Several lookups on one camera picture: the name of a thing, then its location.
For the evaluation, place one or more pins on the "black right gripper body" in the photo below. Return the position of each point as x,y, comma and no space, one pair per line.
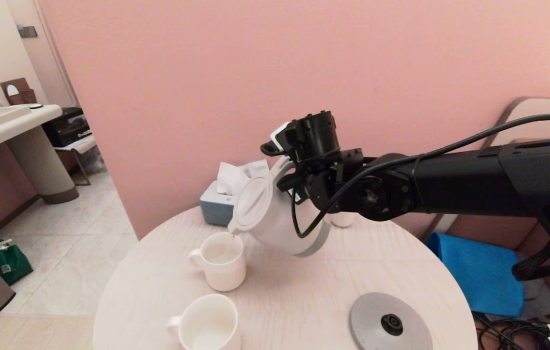
318,136

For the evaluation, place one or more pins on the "brown tissue holder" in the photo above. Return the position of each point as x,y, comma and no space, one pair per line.
20,93

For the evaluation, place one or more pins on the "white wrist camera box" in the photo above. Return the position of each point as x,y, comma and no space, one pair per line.
281,136

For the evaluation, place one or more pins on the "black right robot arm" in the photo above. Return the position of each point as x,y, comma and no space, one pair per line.
474,184

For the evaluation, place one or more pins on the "blue cloth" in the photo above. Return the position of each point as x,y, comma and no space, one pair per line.
479,272

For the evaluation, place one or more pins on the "white ribbed mug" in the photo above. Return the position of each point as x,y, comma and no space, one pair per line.
221,267
209,323

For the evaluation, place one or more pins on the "white paper tissue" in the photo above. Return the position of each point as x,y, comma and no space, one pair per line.
229,180

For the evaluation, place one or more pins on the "beige sink pedestal column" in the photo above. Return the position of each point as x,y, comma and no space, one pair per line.
42,167

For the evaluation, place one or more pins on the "clear plastic bag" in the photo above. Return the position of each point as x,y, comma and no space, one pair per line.
95,162

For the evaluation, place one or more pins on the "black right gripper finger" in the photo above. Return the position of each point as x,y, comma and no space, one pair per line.
292,182

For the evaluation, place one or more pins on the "luggage bench with metal legs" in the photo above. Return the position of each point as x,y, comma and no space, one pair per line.
78,145

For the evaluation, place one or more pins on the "black box appliance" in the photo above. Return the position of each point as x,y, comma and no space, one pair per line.
68,127

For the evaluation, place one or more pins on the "brown and cream padded sofa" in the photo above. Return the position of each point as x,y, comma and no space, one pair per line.
523,116

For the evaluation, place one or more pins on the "teal tissue box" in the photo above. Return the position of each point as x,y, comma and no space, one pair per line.
214,209

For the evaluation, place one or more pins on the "cream door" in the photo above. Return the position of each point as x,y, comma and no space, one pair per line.
44,63

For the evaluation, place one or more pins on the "white electric kettle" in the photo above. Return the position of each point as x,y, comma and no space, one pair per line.
275,218

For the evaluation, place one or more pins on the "grey seat cushion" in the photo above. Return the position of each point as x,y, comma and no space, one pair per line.
542,301

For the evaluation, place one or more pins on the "grey round kettle base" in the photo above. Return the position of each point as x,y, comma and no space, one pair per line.
372,321

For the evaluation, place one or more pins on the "green shopping bag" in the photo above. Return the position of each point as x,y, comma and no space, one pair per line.
10,265

